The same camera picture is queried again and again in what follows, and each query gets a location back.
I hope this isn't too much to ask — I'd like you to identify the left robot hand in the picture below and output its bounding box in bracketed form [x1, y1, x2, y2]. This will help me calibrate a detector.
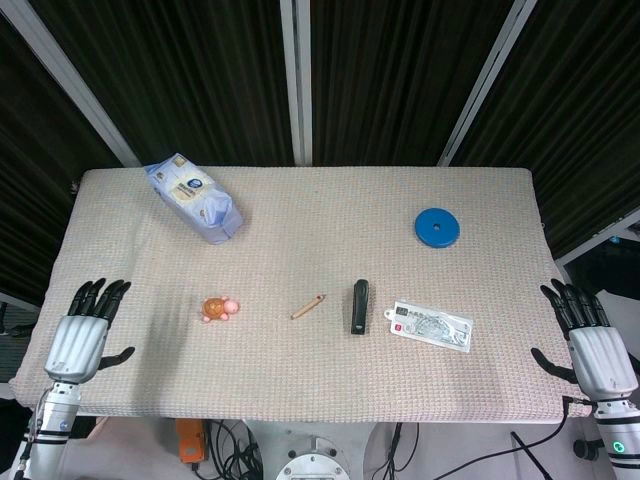
[43, 278, 136, 385]

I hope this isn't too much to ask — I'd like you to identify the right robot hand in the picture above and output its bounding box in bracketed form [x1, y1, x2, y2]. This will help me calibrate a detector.
[530, 278, 639, 403]

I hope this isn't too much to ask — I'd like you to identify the orange pink turtle toy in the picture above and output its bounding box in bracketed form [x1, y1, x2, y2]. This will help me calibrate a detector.
[200, 296, 241, 323]

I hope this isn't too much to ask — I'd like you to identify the round grey robot base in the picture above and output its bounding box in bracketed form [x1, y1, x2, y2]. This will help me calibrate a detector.
[239, 420, 386, 480]

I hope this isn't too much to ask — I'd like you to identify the beige woven table mat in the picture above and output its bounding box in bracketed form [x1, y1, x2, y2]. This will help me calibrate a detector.
[8, 167, 592, 424]

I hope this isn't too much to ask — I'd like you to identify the orange box under table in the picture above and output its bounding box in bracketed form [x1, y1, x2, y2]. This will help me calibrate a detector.
[174, 418, 207, 464]

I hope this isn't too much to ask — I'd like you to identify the clear packaged ruler set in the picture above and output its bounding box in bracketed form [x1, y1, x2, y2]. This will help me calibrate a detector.
[383, 299, 474, 354]

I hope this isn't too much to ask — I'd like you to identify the blue tissue pack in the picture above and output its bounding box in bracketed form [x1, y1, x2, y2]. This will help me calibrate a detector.
[143, 152, 245, 246]

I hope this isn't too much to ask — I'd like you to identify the blue round disc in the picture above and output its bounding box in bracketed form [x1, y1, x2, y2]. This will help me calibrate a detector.
[413, 207, 461, 249]

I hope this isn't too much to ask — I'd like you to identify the short wooden pencil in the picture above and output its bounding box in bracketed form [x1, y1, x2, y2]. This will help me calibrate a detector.
[290, 293, 328, 321]

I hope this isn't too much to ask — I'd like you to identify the black stapler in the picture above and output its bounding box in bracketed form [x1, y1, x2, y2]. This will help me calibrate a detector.
[350, 279, 371, 336]

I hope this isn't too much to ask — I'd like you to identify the black cable bundle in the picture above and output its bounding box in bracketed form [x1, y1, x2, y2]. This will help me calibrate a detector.
[192, 418, 264, 480]

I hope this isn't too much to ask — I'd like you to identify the white frame post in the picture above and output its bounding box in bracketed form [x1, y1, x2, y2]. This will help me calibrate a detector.
[278, 0, 314, 167]
[0, 0, 142, 169]
[435, 0, 540, 168]

